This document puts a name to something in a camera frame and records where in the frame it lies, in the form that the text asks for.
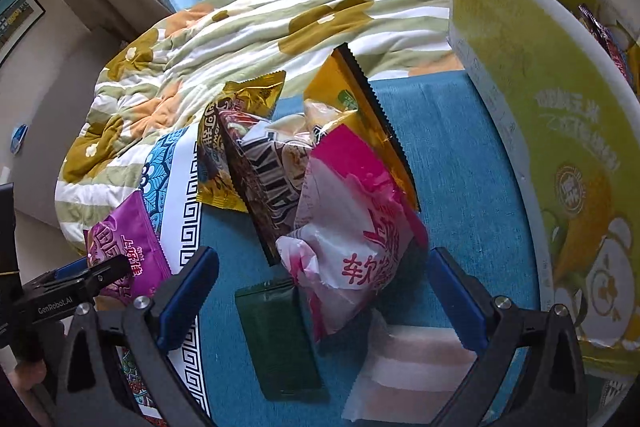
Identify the yellow packet with black edge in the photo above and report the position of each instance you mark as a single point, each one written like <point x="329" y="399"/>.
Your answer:
<point x="340" y="87"/>

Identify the purple snack packet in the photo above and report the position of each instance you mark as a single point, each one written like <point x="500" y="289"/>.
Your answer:
<point x="130" y="247"/>

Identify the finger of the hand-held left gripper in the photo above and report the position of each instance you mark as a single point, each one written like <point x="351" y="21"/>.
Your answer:
<point x="75" y="267"/>
<point x="100" y="274"/>

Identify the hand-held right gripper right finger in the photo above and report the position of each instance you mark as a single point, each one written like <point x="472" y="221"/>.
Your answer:
<point x="455" y="292"/>

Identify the grey bed headboard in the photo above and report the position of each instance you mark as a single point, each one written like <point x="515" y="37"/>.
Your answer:
<point x="50" y="107"/>

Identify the dark green packet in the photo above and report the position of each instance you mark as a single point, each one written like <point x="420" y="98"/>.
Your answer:
<point x="277" y="347"/>

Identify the pale pink striped packet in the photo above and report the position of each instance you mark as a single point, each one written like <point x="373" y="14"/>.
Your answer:
<point x="410" y="367"/>

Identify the pink white snack packet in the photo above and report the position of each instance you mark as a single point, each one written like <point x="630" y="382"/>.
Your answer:
<point x="350" y="232"/>

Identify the person's left hand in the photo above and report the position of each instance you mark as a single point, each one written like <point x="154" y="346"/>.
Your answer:
<point x="27" y="376"/>

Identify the red pink snack packet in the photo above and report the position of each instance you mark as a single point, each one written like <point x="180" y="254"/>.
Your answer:
<point x="602" y="34"/>

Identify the brown striped snack packet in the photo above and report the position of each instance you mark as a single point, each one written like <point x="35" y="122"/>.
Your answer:
<point x="265" y="179"/>

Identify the gold snack packet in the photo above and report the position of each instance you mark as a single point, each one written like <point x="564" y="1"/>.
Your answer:
<point x="250" y="99"/>

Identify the floral blanket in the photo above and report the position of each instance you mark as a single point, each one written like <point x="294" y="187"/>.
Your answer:
<point x="225" y="37"/>

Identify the green cardboard box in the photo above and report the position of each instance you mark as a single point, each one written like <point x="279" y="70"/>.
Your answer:
<point x="550" y="107"/>

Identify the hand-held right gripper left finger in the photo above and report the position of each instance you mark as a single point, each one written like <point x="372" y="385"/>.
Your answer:
<point x="187" y="297"/>

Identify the wall poster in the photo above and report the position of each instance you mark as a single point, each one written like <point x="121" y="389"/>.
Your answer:
<point x="17" y="19"/>

